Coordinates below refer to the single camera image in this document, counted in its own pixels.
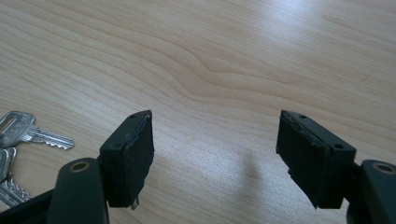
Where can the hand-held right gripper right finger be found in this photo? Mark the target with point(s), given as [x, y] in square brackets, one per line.
[314, 161]

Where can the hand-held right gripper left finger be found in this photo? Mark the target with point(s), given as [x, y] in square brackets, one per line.
[124, 161]

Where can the silver key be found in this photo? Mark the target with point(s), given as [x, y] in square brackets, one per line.
[18, 128]
[7, 161]

